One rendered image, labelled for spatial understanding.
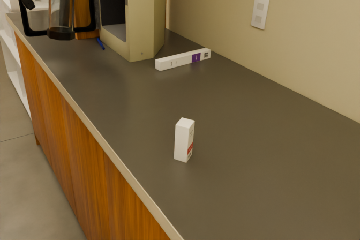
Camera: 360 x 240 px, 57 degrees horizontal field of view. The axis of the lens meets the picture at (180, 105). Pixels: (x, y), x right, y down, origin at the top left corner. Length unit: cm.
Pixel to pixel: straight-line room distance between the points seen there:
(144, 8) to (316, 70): 67
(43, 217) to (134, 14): 124
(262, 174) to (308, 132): 26
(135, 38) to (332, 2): 71
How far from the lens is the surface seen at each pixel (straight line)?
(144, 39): 136
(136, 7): 131
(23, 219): 206
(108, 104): 105
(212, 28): 157
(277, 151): 90
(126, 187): 93
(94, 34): 167
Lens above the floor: 144
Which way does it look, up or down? 29 degrees down
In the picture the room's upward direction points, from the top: 3 degrees clockwise
